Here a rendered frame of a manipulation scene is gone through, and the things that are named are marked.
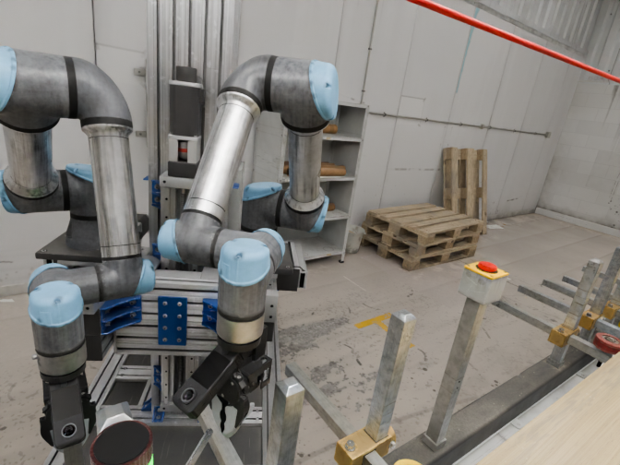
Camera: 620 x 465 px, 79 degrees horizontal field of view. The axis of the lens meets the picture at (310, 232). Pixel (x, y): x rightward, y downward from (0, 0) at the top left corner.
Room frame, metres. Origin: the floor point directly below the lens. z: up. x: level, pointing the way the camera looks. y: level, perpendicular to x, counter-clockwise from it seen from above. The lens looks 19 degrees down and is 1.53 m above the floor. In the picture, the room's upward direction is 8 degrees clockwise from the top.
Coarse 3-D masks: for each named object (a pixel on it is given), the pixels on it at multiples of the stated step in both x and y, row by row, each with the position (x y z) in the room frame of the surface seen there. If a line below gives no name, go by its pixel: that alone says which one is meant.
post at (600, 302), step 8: (616, 248) 1.40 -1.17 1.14; (616, 256) 1.39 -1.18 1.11; (616, 264) 1.38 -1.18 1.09; (608, 272) 1.40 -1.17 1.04; (616, 272) 1.38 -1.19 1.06; (608, 280) 1.39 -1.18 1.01; (600, 288) 1.40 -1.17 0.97; (608, 288) 1.38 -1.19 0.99; (600, 296) 1.39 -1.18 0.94; (608, 296) 1.39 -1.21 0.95; (592, 304) 1.40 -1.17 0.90; (600, 304) 1.38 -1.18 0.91; (600, 312) 1.38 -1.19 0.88; (584, 328) 1.40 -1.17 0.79; (592, 328) 1.38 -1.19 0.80; (584, 336) 1.39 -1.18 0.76
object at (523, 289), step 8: (520, 288) 1.58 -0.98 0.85; (528, 288) 1.57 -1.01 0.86; (536, 296) 1.53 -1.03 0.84; (544, 296) 1.50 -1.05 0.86; (552, 304) 1.47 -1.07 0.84; (560, 304) 1.45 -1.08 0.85; (568, 304) 1.45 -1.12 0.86; (600, 320) 1.35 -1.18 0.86; (600, 328) 1.33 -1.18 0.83; (608, 328) 1.31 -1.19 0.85; (616, 328) 1.30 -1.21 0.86; (616, 336) 1.28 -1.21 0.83
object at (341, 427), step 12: (288, 372) 0.82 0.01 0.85; (300, 372) 0.81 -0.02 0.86; (312, 384) 0.78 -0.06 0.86; (312, 396) 0.74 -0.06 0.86; (324, 396) 0.74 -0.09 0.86; (324, 408) 0.70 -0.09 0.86; (336, 408) 0.71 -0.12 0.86; (324, 420) 0.69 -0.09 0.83; (336, 420) 0.67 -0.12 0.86; (336, 432) 0.66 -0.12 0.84; (348, 432) 0.64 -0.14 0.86; (372, 456) 0.59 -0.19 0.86
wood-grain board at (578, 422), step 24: (600, 384) 0.88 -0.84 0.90; (552, 408) 0.76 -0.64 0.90; (576, 408) 0.77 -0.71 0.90; (600, 408) 0.78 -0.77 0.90; (528, 432) 0.67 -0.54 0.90; (552, 432) 0.68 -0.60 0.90; (576, 432) 0.69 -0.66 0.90; (600, 432) 0.70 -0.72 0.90; (504, 456) 0.60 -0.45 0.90; (528, 456) 0.60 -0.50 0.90; (552, 456) 0.61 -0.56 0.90; (576, 456) 0.62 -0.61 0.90; (600, 456) 0.63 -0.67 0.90
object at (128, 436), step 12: (108, 432) 0.31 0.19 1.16; (120, 432) 0.31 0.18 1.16; (132, 432) 0.31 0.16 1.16; (144, 432) 0.31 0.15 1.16; (96, 444) 0.29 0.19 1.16; (108, 444) 0.29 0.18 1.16; (120, 444) 0.30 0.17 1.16; (132, 444) 0.30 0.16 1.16; (144, 444) 0.30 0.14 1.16; (96, 456) 0.28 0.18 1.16; (108, 456) 0.28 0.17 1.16; (120, 456) 0.28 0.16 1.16; (132, 456) 0.29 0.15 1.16
